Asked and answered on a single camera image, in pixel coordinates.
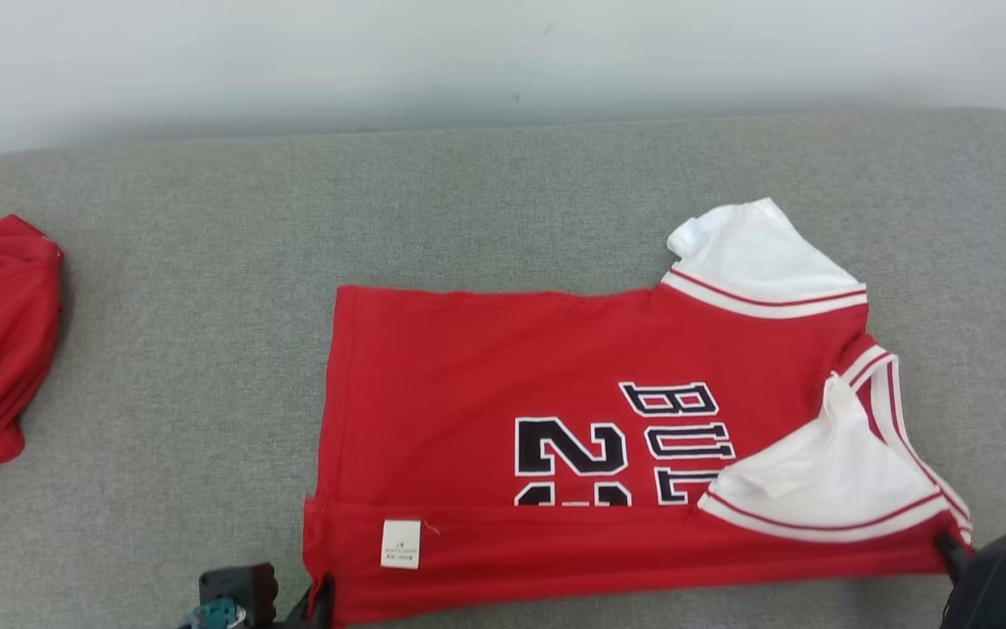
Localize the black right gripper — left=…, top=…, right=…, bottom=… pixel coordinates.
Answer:
left=934, top=474, right=1006, bottom=629

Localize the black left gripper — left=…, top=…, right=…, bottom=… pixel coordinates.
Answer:
left=176, top=563, right=335, bottom=629

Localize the red basketball jersey white trim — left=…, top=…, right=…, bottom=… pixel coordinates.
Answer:
left=300, top=197, right=975, bottom=626

